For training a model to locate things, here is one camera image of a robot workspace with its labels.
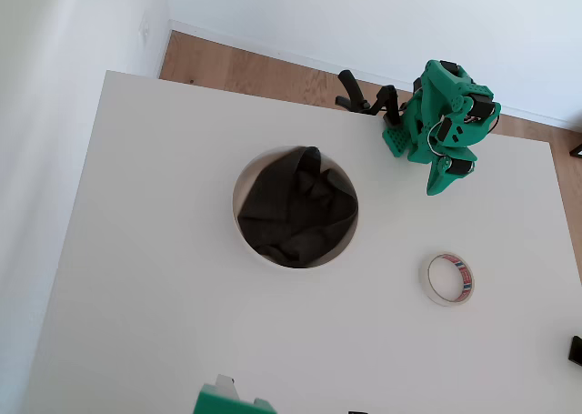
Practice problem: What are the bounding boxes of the beige masking tape roll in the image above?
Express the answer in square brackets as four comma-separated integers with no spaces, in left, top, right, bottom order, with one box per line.
[418,251,476,308]

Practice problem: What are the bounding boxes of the black table clamp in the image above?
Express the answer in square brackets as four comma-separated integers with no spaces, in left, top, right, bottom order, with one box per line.
[335,69,405,127]

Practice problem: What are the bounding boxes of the black crumpled cloth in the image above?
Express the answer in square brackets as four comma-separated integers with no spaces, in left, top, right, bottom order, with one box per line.
[236,146,359,268]

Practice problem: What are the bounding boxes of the white round bowl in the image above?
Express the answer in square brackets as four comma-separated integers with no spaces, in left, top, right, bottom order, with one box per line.
[231,145,360,269]

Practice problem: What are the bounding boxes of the green printed plastic object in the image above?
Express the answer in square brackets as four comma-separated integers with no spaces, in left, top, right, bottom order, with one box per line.
[194,373,278,414]

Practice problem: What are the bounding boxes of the wrist servo cable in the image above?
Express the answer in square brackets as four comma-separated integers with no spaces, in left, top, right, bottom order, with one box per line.
[425,118,446,158]

